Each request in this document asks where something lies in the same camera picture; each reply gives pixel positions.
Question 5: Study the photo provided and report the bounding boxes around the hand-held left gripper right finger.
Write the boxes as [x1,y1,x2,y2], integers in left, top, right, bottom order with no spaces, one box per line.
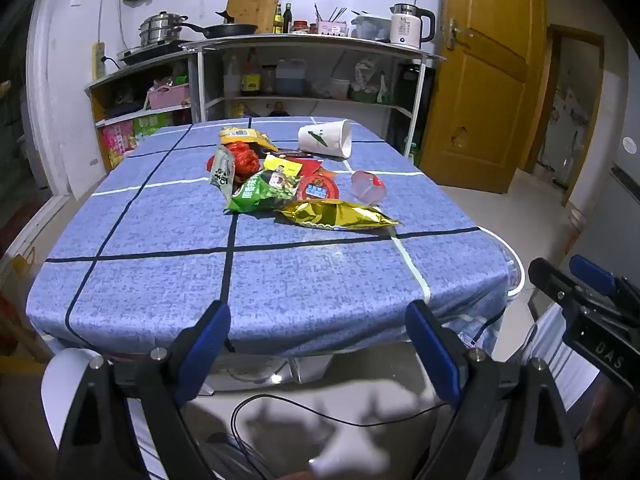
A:
[405,300,583,480]

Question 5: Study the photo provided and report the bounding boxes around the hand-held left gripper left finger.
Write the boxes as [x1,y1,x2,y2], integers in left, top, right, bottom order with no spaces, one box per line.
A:
[56,300,233,480]

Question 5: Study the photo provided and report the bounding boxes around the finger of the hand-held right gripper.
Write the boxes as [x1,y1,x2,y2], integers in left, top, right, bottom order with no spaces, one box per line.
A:
[528,257,583,312]
[570,254,640,313]

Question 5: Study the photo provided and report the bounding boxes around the yellow snack packet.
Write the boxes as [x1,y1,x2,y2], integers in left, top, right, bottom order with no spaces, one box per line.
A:
[218,127,278,152]

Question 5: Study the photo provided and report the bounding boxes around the white paper cup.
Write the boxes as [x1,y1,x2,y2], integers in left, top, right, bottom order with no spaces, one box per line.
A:
[298,119,353,159]

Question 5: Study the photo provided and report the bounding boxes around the white trash bin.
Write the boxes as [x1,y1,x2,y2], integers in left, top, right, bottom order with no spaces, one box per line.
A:
[477,227,526,306]

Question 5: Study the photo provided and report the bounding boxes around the grey refrigerator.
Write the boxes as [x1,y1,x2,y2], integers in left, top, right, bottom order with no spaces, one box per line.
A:
[607,135,640,286]

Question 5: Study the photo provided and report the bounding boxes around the blue checked tablecloth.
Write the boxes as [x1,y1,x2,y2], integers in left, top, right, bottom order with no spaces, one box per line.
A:
[26,119,511,357]

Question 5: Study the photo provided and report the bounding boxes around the white curved plastic object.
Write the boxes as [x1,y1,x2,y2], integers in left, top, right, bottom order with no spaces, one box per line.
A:
[41,349,105,458]

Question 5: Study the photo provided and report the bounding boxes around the green snack bag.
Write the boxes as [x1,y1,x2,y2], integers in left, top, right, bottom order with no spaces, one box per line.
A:
[225,169,302,214]

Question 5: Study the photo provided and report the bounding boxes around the gold foil snack bag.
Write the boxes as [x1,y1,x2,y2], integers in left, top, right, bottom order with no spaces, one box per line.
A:
[275,199,402,233]

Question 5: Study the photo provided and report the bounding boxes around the clear plastic cup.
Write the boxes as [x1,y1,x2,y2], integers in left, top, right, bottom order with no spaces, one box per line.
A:
[350,170,388,207]

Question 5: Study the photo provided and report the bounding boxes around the red round lidded container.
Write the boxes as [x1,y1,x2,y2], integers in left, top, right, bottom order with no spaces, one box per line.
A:
[296,170,341,203]

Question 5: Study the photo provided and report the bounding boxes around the red crumpled plastic wrapper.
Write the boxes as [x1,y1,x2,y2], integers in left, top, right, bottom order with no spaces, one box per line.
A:
[207,141,262,177]

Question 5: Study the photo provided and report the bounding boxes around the small yellow packet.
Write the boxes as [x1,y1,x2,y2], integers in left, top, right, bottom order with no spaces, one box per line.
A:
[262,154,306,177]

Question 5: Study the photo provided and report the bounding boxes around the pink cardboard box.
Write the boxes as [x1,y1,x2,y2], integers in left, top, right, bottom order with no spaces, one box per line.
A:
[101,120,136,168]

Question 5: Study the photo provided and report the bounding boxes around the green cardboard box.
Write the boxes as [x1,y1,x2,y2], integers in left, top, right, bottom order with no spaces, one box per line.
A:
[132,112,173,141]

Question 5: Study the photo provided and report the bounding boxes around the yellow wooden door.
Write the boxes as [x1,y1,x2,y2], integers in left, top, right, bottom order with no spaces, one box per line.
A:
[419,0,547,195]

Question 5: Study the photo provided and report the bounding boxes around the pink plastic basket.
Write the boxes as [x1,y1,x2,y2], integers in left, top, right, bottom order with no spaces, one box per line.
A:
[147,84,191,110]

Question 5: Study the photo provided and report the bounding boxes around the white green plastic bags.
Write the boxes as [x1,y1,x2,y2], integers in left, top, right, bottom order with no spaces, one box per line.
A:
[350,57,396,105]

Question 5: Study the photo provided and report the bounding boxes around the clear oil bottle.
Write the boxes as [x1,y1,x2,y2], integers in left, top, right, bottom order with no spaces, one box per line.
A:
[223,55,242,98]

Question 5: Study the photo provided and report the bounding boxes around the soy sauce bottle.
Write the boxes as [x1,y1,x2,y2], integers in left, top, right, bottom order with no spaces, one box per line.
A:
[241,49,263,97]

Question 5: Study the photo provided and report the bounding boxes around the large clear jug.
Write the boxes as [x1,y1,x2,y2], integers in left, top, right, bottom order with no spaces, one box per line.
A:
[275,58,307,97]

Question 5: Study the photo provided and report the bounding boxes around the low white shelf unit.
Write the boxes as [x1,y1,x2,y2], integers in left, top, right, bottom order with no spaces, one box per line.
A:
[85,52,202,172]

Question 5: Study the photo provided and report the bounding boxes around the white electric kettle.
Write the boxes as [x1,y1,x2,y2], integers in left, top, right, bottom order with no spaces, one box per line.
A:
[389,3,436,46]

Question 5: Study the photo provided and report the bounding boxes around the black induction cooker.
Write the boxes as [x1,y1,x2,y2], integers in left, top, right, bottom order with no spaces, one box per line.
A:
[117,40,193,66]

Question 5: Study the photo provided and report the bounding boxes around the clear plastic container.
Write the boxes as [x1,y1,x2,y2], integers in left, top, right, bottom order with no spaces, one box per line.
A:
[351,14,392,41]

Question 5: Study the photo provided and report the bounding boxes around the black frying pan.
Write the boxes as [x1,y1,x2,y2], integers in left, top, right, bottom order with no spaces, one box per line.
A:
[175,22,259,39]

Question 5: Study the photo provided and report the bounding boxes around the steel steamer pot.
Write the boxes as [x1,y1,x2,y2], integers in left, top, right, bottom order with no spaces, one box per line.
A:
[138,11,188,47]

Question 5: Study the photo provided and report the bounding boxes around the white metal shelf unit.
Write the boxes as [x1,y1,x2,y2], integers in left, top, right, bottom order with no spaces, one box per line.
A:
[180,34,446,157]

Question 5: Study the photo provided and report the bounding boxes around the bundle of chopsticks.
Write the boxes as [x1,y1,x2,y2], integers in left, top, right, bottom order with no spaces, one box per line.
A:
[314,4,348,23]

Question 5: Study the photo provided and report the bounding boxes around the wooden cutting board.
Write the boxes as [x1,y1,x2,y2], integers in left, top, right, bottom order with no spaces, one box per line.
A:
[226,0,282,26]

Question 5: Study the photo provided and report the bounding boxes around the black cable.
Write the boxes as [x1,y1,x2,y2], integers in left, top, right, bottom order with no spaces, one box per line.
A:
[230,392,453,480]

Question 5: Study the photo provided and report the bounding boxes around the wooden door frame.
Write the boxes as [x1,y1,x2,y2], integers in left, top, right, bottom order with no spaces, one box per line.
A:
[519,25,607,207]

